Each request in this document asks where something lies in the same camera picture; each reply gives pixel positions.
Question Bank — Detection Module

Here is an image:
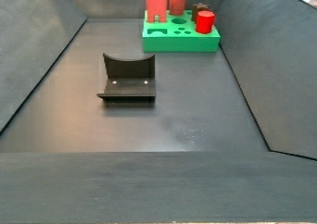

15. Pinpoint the green shape sorter board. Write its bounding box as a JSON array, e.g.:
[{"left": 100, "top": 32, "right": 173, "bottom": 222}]
[{"left": 141, "top": 10, "right": 220, "bottom": 52}]

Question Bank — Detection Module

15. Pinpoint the red arch block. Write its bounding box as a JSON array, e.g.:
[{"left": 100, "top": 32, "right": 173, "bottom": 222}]
[{"left": 145, "top": 0, "right": 167, "bottom": 23}]

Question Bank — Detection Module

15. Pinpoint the red hexagonal prism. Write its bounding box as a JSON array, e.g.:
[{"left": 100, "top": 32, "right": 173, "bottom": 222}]
[{"left": 195, "top": 10, "right": 215, "bottom": 34}]

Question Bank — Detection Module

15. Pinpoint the black cradle fixture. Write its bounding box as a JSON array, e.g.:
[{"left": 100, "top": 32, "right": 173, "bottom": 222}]
[{"left": 96, "top": 54, "right": 156, "bottom": 100}]

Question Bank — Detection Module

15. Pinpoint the red oval cylinder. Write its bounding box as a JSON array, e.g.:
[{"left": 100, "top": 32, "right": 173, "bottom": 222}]
[{"left": 168, "top": 0, "right": 185, "bottom": 16}]

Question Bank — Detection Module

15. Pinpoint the brown star prism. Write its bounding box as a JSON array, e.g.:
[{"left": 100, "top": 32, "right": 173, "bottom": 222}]
[{"left": 191, "top": 3, "right": 208, "bottom": 21}]

